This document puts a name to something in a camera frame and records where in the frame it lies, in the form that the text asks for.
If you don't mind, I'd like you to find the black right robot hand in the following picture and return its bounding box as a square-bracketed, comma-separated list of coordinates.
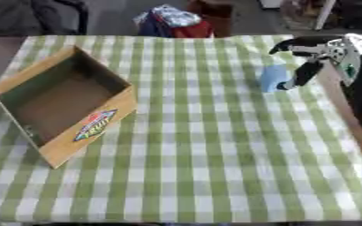
[268, 34, 348, 91]

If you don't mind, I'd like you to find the tan cardboard box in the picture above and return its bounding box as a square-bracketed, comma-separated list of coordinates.
[0, 44, 140, 170]

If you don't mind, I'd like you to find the light blue block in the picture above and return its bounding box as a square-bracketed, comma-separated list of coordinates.
[258, 64, 291, 94]

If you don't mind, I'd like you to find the white table leg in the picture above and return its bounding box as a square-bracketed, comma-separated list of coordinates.
[313, 0, 339, 31]

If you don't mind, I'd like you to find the brown wooden stool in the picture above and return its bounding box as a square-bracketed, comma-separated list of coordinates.
[185, 0, 236, 38]

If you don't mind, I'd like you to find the black chair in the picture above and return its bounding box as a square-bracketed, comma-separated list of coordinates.
[29, 0, 92, 36]

